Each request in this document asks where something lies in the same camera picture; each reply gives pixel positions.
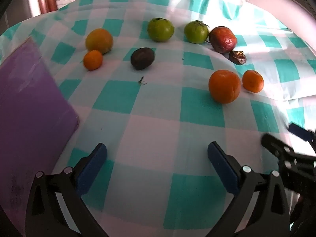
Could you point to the small orange mandarin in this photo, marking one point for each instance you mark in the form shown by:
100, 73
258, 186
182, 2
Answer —
93, 60
252, 81

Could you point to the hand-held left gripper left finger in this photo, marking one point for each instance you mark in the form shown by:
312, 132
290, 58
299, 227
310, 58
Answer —
92, 167

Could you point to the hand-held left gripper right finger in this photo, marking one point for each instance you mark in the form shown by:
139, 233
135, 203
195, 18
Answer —
222, 170

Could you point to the red pomegranate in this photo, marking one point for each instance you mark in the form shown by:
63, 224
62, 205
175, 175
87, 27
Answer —
223, 39

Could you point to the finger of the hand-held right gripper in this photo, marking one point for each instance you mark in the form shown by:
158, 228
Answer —
274, 144
299, 131

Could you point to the brown dried date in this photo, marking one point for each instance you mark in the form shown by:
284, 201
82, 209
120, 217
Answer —
237, 57

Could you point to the teal white checkered tablecloth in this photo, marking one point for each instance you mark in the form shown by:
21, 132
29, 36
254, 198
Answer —
158, 128

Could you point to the green persimmon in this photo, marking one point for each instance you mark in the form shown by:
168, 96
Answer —
160, 29
196, 32

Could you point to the purple cardboard box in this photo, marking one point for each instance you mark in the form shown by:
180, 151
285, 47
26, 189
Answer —
29, 116

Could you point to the small dark stem scrap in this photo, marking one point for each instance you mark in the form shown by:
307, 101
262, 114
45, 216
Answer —
141, 80

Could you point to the round deep orange orange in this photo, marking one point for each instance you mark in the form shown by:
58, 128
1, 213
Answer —
224, 86

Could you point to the large yellow-orange orange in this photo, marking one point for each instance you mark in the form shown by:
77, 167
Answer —
99, 40

